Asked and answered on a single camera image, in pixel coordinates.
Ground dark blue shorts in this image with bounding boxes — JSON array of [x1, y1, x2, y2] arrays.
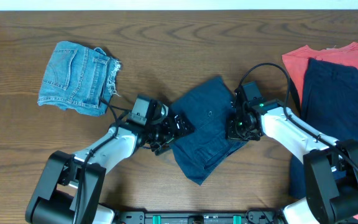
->
[[170, 77, 246, 185]]

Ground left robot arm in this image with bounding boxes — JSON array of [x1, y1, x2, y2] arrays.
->
[[25, 95, 195, 224]]

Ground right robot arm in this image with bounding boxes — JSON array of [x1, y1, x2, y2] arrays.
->
[[226, 82, 358, 223]]

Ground light blue denim shorts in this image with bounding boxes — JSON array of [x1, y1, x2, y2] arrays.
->
[[37, 41, 121, 116]]

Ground dark navy garment pile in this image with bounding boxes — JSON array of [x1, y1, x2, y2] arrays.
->
[[287, 57, 358, 200]]

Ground red t-shirt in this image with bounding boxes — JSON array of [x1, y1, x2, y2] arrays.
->
[[282, 42, 358, 102]]

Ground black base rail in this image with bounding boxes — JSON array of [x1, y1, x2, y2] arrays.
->
[[112, 209, 285, 224]]

